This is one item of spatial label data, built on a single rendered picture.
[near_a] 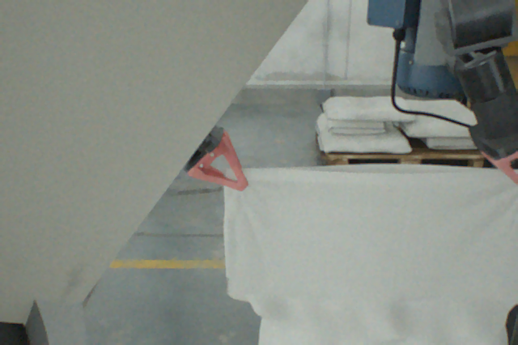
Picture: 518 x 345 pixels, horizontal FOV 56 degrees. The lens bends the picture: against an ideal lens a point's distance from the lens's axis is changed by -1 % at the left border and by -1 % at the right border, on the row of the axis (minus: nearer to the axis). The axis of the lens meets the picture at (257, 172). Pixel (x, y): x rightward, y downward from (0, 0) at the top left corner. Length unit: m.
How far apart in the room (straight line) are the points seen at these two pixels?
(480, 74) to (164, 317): 1.73
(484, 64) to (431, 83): 0.31
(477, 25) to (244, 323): 1.65
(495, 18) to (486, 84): 0.08
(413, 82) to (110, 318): 1.62
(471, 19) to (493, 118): 0.13
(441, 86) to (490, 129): 0.29
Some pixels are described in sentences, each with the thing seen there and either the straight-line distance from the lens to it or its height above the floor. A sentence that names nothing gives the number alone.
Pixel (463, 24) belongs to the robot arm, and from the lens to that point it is 0.64.
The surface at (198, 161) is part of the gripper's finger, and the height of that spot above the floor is 1.07.
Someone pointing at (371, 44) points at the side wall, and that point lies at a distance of 5.81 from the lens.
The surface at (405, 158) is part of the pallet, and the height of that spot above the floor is 0.12.
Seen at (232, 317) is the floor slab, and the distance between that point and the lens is 2.11.
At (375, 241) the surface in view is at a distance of 0.71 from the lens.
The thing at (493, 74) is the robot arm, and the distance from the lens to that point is 0.67.
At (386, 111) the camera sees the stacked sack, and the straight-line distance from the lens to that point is 3.54.
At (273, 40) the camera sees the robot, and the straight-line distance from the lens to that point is 0.16.
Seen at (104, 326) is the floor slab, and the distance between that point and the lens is 2.15.
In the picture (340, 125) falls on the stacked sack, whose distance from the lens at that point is 3.63.
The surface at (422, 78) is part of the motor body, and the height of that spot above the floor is 1.12.
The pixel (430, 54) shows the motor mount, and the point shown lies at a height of 1.17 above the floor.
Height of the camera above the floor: 1.28
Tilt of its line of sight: 21 degrees down
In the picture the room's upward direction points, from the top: straight up
